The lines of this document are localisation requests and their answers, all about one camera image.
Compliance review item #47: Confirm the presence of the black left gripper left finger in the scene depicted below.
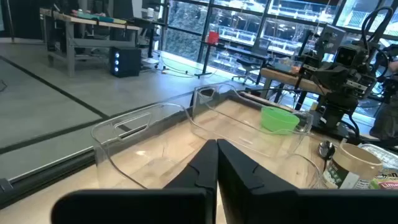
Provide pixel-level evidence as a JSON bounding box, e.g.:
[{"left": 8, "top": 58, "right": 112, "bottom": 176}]
[{"left": 51, "top": 139, "right": 218, "bottom": 224}]

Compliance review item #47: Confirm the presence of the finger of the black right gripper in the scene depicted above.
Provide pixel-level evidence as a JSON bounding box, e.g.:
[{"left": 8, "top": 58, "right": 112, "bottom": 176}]
[
  {"left": 314, "top": 70, "right": 339, "bottom": 93},
  {"left": 337, "top": 74, "right": 358, "bottom": 96}
]

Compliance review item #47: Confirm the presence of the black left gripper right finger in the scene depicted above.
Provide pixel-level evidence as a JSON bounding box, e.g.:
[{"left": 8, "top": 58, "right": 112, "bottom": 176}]
[{"left": 216, "top": 138, "right": 398, "bottom": 224}]

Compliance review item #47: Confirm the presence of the lime chili shrimp ramen packet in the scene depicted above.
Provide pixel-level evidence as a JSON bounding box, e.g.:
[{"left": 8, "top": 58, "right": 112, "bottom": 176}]
[{"left": 359, "top": 142, "right": 398, "bottom": 190}]

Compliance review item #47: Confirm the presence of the wooden table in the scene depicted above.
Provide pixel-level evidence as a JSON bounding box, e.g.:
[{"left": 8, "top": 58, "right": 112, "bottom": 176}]
[{"left": 260, "top": 67, "right": 330, "bottom": 111}]

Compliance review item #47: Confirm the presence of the green plastic bowl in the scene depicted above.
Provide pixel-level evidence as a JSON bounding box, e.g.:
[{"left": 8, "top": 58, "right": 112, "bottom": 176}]
[{"left": 260, "top": 106, "right": 301, "bottom": 135}]

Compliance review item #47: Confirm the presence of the silver metal spoon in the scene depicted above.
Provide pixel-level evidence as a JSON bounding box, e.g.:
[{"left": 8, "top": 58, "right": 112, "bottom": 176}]
[{"left": 317, "top": 139, "right": 336, "bottom": 170}]

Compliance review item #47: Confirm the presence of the clear plastic bin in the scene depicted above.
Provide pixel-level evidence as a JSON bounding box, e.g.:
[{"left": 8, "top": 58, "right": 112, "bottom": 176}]
[
  {"left": 91, "top": 101, "right": 203, "bottom": 190},
  {"left": 191, "top": 83, "right": 314, "bottom": 158}
]

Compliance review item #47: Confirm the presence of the tan-lidded spice jar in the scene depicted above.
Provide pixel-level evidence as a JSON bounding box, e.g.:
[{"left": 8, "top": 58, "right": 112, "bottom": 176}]
[{"left": 322, "top": 142, "right": 384, "bottom": 190}]

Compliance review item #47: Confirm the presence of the office chair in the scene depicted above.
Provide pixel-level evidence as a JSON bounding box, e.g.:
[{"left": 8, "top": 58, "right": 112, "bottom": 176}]
[{"left": 231, "top": 37, "right": 272, "bottom": 85}]

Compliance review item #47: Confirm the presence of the black standing desk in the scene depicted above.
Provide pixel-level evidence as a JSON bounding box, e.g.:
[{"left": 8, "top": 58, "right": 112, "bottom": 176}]
[{"left": 194, "top": 39, "right": 273, "bottom": 79}]

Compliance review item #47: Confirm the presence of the red cup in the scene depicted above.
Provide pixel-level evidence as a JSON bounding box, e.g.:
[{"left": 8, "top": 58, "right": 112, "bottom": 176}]
[{"left": 207, "top": 30, "right": 220, "bottom": 45}]

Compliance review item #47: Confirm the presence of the black computer tower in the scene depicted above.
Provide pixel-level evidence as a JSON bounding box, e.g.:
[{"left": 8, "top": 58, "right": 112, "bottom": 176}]
[{"left": 109, "top": 46, "right": 142, "bottom": 78}]

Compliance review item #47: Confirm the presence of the wooden desk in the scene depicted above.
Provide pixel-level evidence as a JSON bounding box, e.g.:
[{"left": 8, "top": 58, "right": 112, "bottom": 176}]
[{"left": 39, "top": 7, "right": 143, "bottom": 78}]

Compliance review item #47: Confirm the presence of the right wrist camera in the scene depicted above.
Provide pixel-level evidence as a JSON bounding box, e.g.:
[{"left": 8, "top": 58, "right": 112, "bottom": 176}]
[{"left": 335, "top": 45, "right": 358, "bottom": 67}]

